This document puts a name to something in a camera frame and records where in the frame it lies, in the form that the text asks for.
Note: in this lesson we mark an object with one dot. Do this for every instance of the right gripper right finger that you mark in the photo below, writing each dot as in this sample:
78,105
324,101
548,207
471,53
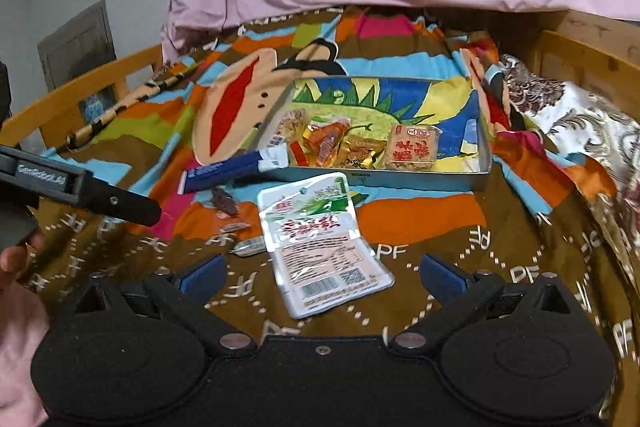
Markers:
462,297

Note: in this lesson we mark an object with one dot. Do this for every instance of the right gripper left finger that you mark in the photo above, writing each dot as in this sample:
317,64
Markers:
182,298

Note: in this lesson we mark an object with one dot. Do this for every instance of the blue white tube packet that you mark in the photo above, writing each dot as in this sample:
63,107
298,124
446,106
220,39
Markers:
249,164

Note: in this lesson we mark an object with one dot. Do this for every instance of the white green tofu snack pack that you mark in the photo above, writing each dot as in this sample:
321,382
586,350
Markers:
320,258

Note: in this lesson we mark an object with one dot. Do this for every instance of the red rice cracker packet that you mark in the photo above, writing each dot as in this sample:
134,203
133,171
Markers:
411,148

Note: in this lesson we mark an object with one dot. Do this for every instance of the gold snack packet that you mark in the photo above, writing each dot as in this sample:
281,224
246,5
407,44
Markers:
358,152

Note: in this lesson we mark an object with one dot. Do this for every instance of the orange chicken snack packet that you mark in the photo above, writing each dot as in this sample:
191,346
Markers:
320,141

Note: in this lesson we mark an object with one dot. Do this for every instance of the nut bar clear packet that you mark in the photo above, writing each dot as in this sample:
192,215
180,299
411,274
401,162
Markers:
290,127

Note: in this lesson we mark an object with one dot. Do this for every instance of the green sausage stick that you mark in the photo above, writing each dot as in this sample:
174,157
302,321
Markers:
249,247

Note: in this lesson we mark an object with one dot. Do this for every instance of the person's left hand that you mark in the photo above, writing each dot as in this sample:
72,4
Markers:
13,260

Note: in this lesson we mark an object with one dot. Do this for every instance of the pink fleece sleeve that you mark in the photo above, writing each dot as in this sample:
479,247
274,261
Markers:
24,322

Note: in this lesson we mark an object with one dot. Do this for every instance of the metal tray with drawing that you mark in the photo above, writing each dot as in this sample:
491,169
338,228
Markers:
374,105

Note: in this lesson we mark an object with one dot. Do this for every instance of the colourful monkey bedspread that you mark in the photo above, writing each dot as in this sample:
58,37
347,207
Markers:
540,210

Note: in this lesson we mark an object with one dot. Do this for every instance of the floral satin quilt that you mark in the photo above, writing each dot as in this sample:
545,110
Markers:
581,121

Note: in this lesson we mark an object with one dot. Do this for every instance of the left wooden bed rail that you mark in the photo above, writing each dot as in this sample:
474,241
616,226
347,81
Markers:
57,114

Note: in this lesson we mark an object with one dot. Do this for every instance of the wooden bed rail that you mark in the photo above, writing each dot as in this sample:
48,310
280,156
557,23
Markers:
57,114
596,53

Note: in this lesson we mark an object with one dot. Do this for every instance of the grey wall hatch door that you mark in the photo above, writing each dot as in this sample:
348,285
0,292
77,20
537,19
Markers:
82,44

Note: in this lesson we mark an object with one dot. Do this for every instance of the right wooden bed rail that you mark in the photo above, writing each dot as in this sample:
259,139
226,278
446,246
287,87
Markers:
596,53

